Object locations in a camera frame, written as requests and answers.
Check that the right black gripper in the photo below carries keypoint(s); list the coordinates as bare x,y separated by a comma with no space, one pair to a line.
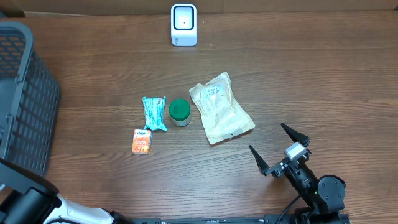
277,169

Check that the beige paper pouch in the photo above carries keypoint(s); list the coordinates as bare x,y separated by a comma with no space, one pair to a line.
221,115

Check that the green lid jar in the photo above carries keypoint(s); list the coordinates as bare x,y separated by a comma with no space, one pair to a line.
180,112

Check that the teal wipes pack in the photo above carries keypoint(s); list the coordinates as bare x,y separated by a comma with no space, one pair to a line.
154,113

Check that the orange tissue pack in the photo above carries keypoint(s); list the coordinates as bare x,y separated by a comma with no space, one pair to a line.
142,141

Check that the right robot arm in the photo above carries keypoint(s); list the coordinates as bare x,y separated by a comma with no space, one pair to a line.
319,200

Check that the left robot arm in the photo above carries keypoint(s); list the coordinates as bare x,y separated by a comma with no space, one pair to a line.
33,199

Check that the white barcode scanner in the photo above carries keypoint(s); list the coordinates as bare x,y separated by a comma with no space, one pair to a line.
183,25

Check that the grey plastic mesh basket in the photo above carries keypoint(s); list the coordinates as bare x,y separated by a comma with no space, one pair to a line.
30,101

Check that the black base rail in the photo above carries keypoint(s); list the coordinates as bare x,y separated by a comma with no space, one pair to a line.
217,221

